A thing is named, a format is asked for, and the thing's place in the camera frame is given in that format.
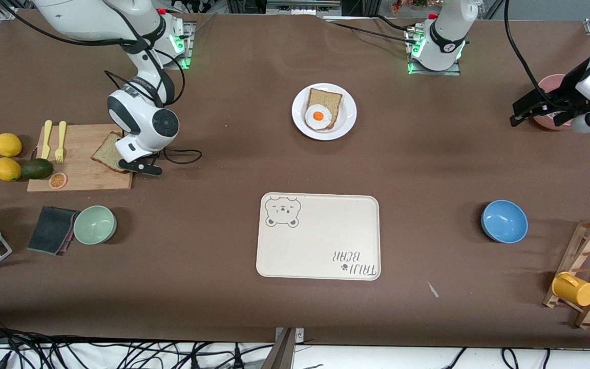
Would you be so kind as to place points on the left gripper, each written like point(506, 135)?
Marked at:
point(567, 93)

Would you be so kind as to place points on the brown bread slice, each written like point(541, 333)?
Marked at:
point(104, 152)
point(328, 97)

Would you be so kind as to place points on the toy fried egg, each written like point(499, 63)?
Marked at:
point(318, 117)

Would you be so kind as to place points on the white round plate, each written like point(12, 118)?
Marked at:
point(349, 110)

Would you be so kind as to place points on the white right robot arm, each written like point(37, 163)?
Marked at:
point(131, 110)

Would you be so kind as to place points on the pink bowl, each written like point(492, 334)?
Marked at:
point(545, 123)

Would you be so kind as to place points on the wooden cutting board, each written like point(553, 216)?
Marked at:
point(85, 174)

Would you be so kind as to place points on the pale green bowl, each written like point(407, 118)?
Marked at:
point(95, 224)

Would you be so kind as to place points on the yellow plastic fork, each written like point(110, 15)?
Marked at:
point(61, 141)

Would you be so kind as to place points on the toy orange slice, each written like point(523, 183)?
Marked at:
point(58, 180)

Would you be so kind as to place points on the yellow plastic knife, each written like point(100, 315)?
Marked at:
point(46, 138)

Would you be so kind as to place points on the pink cloth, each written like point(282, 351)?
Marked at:
point(70, 238)

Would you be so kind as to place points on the green avocado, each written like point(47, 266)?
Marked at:
point(37, 169)

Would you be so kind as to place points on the dark grey cloth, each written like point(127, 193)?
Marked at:
point(49, 229)

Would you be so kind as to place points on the blue bowl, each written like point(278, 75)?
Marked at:
point(505, 220)

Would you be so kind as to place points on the yellow lemon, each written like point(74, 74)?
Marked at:
point(6, 169)
point(8, 144)

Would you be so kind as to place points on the wooden mug rack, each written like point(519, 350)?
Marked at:
point(589, 246)

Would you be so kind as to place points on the clear box of snacks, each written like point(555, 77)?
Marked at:
point(407, 5)

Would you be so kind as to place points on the yellow mug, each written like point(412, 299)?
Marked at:
point(574, 289)

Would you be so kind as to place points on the cream tray with bear print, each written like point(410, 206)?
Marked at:
point(320, 241)

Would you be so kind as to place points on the grey paper scrap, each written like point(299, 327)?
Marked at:
point(433, 290)

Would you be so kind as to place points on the grey metal post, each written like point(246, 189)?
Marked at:
point(282, 351)

